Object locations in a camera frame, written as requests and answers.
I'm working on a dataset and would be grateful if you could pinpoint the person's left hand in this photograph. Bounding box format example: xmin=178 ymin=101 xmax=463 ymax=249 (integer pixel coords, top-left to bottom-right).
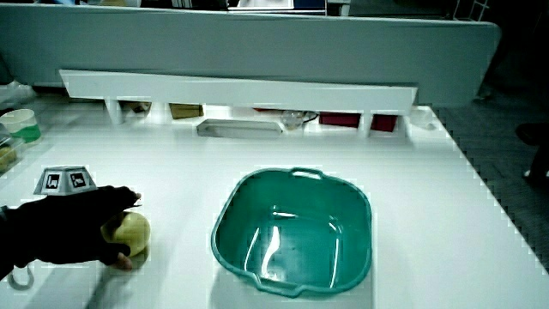
xmin=7 ymin=165 xmax=142 ymax=271

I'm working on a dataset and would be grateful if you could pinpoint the yellow-green apple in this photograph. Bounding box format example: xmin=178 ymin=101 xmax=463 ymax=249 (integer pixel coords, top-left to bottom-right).
xmin=100 ymin=211 xmax=152 ymax=258

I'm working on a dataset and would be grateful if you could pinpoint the person's left forearm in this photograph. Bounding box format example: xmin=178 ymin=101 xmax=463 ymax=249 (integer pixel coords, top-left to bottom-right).
xmin=0 ymin=204 xmax=18 ymax=280

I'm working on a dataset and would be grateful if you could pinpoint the white desk shelf riser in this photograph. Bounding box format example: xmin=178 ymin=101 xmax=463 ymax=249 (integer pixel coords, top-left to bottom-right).
xmin=58 ymin=69 xmax=419 ymax=138

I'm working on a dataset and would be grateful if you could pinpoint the white desk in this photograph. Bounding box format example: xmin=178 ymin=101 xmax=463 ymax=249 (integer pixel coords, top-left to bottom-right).
xmin=0 ymin=94 xmax=549 ymax=309

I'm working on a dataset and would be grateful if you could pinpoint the clear container with yellow item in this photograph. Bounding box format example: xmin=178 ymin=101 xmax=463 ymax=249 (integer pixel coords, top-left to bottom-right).
xmin=0 ymin=135 xmax=25 ymax=174

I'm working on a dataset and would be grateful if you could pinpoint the green and white paper cup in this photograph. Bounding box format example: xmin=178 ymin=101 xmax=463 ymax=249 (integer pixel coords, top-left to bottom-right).
xmin=0 ymin=108 xmax=43 ymax=144

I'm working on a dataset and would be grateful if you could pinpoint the clear plastic bag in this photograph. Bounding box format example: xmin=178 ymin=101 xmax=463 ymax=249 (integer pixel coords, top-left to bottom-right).
xmin=0 ymin=81 xmax=38 ymax=108

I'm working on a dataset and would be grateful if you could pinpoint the brown cardboard box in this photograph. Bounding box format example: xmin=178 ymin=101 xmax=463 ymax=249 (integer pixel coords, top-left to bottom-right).
xmin=168 ymin=103 xmax=205 ymax=120

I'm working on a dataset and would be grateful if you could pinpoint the white rectangular tray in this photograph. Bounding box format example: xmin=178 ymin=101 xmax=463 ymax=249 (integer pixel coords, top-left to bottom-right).
xmin=196 ymin=118 xmax=285 ymax=139

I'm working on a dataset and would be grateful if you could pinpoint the green plastic basin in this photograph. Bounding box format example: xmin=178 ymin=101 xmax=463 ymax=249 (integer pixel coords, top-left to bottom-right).
xmin=210 ymin=167 xmax=373 ymax=299

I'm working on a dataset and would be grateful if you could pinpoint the clear plastic object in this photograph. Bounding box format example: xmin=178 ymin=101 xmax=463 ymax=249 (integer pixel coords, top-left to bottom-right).
xmin=281 ymin=110 xmax=306 ymax=130

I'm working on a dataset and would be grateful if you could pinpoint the grey partition panel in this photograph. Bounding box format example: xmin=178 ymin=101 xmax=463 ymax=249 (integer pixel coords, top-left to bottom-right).
xmin=0 ymin=3 xmax=502 ymax=107

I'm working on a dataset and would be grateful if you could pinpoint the large dark red box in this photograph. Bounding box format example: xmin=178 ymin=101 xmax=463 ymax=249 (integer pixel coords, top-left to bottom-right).
xmin=318 ymin=112 xmax=362 ymax=129

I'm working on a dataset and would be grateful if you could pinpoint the small dark red box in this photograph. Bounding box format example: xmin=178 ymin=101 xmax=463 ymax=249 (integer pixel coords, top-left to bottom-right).
xmin=371 ymin=113 xmax=399 ymax=133

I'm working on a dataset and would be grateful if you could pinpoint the black chair base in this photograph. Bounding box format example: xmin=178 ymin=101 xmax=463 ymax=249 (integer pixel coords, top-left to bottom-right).
xmin=515 ymin=122 xmax=549 ymax=186

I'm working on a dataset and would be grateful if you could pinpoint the grey strap loop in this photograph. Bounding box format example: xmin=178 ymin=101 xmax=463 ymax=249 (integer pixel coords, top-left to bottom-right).
xmin=7 ymin=264 xmax=35 ymax=291

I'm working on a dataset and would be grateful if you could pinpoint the white wire rack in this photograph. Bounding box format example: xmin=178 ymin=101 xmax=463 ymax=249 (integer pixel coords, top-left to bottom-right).
xmin=452 ymin=0 xmax=491 ymax=21

